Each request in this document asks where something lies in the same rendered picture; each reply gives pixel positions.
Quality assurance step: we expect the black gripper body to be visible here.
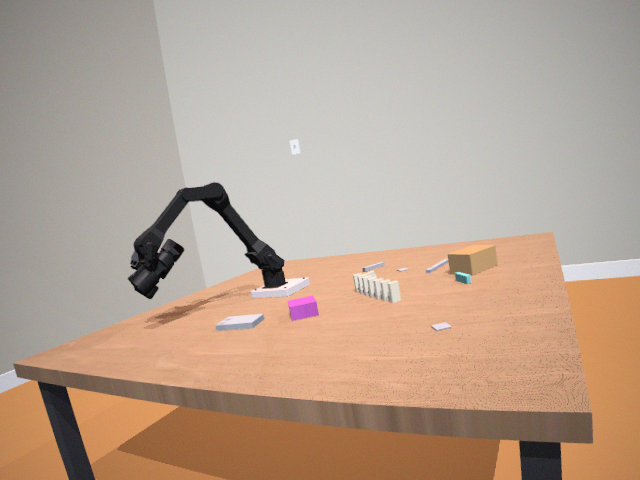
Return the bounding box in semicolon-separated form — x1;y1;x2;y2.
145;239;184;299

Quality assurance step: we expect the pink square block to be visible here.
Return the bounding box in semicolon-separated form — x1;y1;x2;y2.
288;296;319;320

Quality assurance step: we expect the small teal block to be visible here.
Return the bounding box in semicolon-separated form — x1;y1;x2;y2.
454;272;471;284

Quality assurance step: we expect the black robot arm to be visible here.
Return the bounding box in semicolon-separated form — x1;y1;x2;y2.
128;182;288;296

